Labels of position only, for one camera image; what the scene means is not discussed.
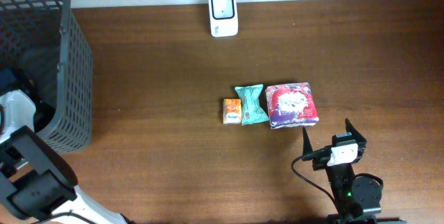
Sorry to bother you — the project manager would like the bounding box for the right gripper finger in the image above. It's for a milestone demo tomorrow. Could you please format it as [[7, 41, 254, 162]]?
[[345, 118, 366, 143], [302, 127, 330, 162]]

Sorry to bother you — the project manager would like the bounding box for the pink purple pad pack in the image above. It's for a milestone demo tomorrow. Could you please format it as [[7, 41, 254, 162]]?
[[265, 83, 319, 129]]

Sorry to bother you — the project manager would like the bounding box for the teal snack pouch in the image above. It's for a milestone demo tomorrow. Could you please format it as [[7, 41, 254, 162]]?
[[234, 84, 269, 126]]

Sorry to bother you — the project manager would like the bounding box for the orange tissue pack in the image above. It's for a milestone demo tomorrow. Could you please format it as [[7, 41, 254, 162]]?
[[223, 98, 242, 124]]

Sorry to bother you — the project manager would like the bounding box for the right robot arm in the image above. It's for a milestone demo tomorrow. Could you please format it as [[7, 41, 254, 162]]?
[[300, 119, 384, 223]]

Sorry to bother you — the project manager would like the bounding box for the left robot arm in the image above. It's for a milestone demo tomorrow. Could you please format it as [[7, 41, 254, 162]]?
[[1, 68, 129, 224]]

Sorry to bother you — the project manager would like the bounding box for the white barcode scanner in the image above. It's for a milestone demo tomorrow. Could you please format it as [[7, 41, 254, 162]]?
[[208, 0, 239, 37]]

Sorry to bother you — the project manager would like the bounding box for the grey plastic mesh basket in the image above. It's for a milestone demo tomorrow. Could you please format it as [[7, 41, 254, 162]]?
[[1, 0, 93, 153]]

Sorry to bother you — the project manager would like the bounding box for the right black cable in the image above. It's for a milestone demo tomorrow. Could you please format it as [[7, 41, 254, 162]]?
[[291, 154, 337, 207]]

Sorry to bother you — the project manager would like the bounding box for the black cable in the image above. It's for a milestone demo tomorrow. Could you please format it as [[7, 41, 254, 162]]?
[[291, 154, 337, 207], [31, 209, 91, 224]]

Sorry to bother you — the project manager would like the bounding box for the left black cable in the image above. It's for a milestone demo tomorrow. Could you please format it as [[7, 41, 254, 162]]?
[[31, 209, 91, 224]]

